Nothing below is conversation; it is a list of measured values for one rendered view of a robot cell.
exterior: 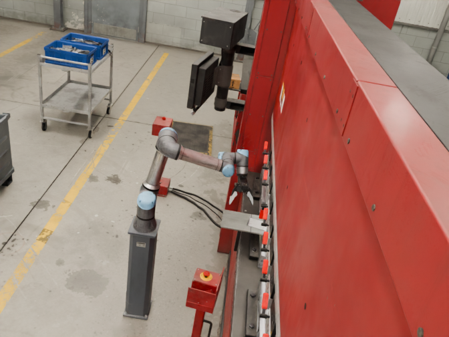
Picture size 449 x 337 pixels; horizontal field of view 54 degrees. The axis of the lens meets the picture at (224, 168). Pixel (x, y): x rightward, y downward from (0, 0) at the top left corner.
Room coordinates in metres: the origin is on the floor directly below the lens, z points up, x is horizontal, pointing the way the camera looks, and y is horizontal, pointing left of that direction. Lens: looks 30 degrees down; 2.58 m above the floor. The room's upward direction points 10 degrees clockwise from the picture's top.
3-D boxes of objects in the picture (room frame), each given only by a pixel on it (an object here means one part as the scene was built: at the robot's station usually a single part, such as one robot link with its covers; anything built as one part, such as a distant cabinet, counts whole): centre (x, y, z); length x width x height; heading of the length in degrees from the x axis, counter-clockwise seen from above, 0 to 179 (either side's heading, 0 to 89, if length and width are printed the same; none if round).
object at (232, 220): (2.18, -0.17, 1.00); 0.26 x 0.18 x 0.01; 90
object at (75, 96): (5.08, 1.98, 0.47); 0.90 x 0.66 x 0.95; 2
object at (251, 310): (1.57, -0.26, 0.89); 0.30 x 0.05 x 0.03; 0
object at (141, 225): (2.25, 0.44, 0.82); 0.15 x 0.15 x 0.10
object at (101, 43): (5.33, 1.98, 0.92); 0.50 x 0.36 x 0.18; 92
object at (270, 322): (1.20, -0.32, 1.26); 0.15 x 0.09 x 0.17; 0
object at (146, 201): (2.25, 0.45, 0.94); 0.13 x 0.12 x 0.14; 8
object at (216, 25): (3.44, 0.19, 1.53); 0.51 x 0.25 x 0.85; 171
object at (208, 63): (3.40, 0.29, 1.42); 0.45 x 0.12 x 0.36; 171
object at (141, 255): (2.25, 0.44, 0.39); 0.18 x 0.18 x 0.77; 2
